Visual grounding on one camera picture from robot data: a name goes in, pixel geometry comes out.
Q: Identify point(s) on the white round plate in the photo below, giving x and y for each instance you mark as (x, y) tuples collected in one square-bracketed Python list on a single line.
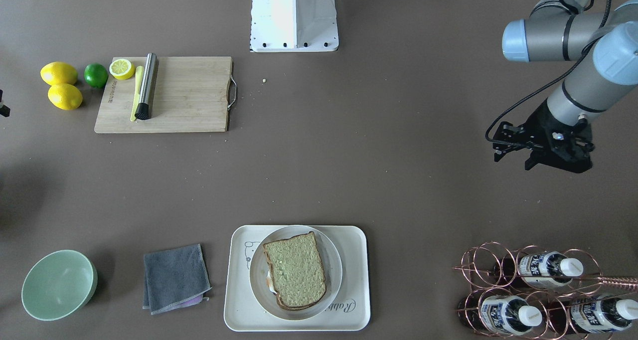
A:
[(259, 269)]

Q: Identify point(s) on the fried egg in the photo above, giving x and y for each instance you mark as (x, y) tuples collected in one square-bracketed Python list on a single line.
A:
[(270, 284)]

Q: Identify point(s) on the green lime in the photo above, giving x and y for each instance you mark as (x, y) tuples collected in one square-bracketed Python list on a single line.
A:
[(96, 75)]

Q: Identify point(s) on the grey folded cloth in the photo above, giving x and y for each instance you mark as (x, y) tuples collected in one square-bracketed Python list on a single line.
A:
[(174, 279)]

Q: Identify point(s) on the copper wire bottle rack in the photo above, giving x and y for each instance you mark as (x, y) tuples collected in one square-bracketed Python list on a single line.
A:
[(477, 262)]

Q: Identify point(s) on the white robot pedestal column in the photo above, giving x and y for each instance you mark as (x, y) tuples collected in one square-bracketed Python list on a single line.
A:
[(293, 26)]

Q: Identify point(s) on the halved lemon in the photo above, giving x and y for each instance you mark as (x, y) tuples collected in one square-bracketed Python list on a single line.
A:
[(122, 69)]

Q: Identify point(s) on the yellow lemon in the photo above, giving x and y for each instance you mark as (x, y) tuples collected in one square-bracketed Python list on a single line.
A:
[(59, 72), (65, 97)]

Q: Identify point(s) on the dark drink bottle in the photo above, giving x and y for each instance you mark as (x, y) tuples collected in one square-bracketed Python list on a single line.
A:
[(499, 315), (547, 270), (592, 315)]

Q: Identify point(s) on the mint green bowl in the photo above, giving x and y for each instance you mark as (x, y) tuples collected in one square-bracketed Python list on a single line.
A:
[(58, 285)]

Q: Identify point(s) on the bread slice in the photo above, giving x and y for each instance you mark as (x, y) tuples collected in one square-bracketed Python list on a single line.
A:
[(297, 271)]

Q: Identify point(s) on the cream serving tray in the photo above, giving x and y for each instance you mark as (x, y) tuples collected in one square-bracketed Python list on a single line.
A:
[(349, 311)]

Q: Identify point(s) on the wooden cutting board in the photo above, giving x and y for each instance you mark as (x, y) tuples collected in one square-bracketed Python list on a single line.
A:
[(191, 95)]

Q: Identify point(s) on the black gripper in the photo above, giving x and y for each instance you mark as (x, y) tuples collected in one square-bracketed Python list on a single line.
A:
[(538, 126)]

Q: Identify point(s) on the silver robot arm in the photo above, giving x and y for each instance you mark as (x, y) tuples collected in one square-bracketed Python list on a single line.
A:
[(603, 47)]

